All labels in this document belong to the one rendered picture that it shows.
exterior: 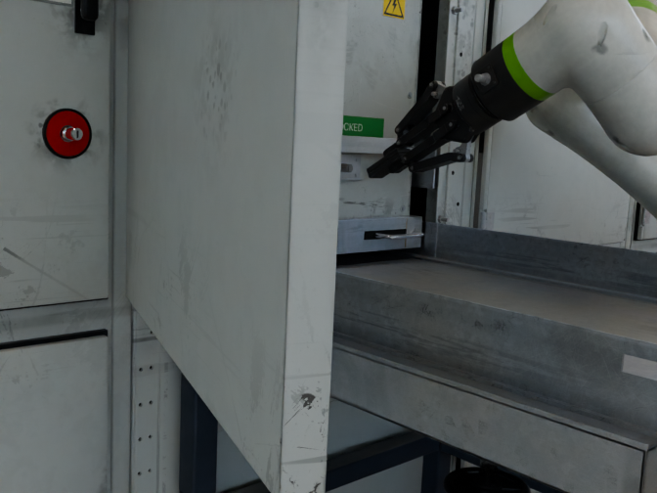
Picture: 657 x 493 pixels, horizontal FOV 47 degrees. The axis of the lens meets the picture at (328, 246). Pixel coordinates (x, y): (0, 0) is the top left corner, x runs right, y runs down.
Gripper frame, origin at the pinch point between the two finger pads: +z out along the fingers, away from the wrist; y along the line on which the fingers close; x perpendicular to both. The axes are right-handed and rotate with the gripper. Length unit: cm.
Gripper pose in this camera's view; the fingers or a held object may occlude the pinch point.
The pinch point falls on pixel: (389, 163)
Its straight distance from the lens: 113.6
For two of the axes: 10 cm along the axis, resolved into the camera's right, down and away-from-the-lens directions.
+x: 7.4, -0.6, 6.7
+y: 3.0, 9.2, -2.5
